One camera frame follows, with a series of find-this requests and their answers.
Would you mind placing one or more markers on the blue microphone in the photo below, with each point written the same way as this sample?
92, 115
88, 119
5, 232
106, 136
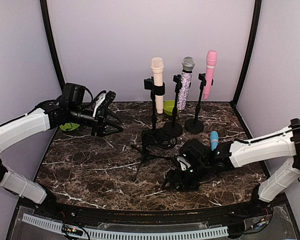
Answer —
214, 140

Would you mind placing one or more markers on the beige microphone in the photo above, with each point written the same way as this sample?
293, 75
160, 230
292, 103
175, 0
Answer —
157, 66

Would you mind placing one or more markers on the green plate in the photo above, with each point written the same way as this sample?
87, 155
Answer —
69, 127

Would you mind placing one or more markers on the black round-base stand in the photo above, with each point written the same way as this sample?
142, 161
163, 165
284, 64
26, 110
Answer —
194, 125
173, 127
149, 84

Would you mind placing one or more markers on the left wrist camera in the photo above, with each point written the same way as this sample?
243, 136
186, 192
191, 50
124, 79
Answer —
103, 101

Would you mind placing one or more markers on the black frame post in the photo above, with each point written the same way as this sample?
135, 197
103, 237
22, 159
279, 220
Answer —
51, 43
248, 53

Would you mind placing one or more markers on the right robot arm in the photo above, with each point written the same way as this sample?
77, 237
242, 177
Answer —
238, 153

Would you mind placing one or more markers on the black frame post left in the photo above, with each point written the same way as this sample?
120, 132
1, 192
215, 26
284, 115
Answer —
51, 43

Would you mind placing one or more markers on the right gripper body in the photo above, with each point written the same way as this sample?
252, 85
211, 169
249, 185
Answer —
190, 179

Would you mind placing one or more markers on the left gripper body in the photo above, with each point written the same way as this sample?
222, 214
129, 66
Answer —
96, 126

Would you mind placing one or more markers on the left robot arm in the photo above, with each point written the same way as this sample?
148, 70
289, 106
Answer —
48, 115

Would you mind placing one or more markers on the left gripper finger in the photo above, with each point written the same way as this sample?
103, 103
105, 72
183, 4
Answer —
111, 117
107, 130

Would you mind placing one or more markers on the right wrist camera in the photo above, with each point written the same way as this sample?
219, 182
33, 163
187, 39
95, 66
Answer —
184, 164

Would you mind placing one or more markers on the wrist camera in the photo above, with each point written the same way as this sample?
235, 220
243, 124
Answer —
103, 101
184, 164

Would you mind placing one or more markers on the black frame post right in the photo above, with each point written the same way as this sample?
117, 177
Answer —
248, 53

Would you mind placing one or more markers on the black tripod mic stand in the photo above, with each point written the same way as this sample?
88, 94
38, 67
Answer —
161, 139

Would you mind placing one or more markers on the green bowl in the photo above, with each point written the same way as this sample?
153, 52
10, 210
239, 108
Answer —
168, 107

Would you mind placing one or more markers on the pink microphone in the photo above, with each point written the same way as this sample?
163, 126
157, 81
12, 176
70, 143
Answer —
211, 62

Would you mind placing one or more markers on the white cable duct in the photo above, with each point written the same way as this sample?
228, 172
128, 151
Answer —
87, 233

